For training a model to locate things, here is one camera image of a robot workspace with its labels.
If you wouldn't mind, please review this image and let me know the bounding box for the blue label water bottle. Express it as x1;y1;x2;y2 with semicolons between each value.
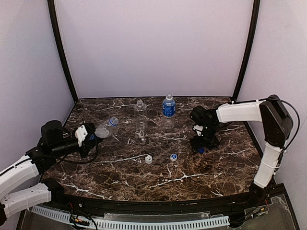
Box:
163;93;176;129

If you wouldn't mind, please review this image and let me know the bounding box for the black front table rail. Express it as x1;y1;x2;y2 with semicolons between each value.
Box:
57;193;260;218

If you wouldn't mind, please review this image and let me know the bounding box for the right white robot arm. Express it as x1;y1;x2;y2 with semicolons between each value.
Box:
189;94;294;189

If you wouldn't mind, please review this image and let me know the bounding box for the white clear bottle cap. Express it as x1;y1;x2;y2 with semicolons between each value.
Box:
145;155;153;164

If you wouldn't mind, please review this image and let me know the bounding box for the pepsi label bottle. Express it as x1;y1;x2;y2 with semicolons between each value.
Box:
91;117;118;140

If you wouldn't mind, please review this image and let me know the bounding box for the white slotted cable duct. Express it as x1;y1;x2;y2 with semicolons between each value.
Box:
32;206;230;230

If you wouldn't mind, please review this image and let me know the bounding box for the clear unlabeled plastic bottle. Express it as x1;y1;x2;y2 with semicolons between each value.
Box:
133;99;148;140

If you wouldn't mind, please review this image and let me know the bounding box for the black right corner post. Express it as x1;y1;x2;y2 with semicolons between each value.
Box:
232;0;260;101

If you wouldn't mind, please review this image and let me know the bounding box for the black corner post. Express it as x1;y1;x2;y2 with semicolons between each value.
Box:
232;0;260;101
47;0;79;103

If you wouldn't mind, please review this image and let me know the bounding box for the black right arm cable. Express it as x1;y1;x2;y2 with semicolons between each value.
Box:
275;98;300;154

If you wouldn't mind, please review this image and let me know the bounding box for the black left camera cable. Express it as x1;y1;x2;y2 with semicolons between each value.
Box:
55;143;99;165

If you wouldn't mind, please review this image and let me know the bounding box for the small circuit board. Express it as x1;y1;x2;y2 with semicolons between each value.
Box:
69;214;90;227

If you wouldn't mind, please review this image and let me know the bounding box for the white blue bottle cap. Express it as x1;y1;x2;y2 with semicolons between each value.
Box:
170;154;177;161

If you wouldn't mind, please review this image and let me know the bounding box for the black left corner post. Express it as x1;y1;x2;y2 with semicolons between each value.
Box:
47;0;79;103

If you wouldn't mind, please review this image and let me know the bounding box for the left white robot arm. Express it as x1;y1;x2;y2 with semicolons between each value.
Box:
0;120;102;224

